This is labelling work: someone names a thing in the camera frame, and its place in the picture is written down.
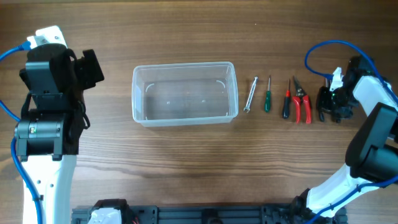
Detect black red handled screwdriver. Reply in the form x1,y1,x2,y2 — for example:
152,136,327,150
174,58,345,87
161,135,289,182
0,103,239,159
282,80,291,119

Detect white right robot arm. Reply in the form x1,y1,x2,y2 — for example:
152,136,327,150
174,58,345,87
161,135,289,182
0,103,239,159
289,56,397,223

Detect orange black needle-nose pliers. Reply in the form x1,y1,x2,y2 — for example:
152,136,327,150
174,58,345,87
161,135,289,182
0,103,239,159
318,110,325,122

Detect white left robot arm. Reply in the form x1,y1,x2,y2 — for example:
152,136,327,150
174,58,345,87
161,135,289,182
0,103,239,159
12,26,104,223

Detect clear plastic container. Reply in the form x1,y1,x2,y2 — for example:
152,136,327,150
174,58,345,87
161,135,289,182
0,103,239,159
131,62,239,127

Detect silver combination wrench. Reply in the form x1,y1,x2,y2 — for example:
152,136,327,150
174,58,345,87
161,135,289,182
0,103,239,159
243,76,259,113

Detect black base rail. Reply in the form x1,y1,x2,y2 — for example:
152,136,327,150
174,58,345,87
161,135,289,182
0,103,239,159
71,199,311,224

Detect green handled screwdriver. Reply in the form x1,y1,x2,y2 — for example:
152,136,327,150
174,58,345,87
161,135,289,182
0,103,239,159
264,76,271,113

